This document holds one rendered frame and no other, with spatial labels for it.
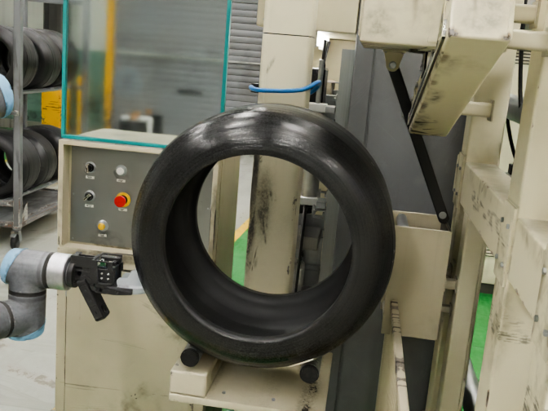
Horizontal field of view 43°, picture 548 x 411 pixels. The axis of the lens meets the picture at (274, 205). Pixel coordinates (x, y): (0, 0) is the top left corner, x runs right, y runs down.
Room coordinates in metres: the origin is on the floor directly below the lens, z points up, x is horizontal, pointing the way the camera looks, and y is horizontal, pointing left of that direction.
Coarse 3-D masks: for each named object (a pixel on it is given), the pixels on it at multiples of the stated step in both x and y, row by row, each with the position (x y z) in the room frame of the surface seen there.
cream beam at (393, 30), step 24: (384, 0) 1.21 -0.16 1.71; (408, 0) 1.21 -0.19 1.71; (432, 0) 1.20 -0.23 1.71; (360, 24) 1.22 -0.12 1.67; (384, 24) 1.21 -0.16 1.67; (408, 24) 1.21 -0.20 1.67; (432, 24) 1.20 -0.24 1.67; (384, 48) 1.68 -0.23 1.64; (408, 48) 1.46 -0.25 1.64; (432, 48) 1.21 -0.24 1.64
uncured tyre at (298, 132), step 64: (192, 128) 1.51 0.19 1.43; (256, 128) 1.45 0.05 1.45; (320, 128) 1.47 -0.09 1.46; (192, 192) 1.75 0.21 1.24; (384, 192) 1.47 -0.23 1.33; (192, 256) 1.75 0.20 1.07; (384, 256) 1.43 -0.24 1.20; (192, 320) 1.46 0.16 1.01; (256, 320) 1.70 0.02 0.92; (320, 320) 1.42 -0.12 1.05
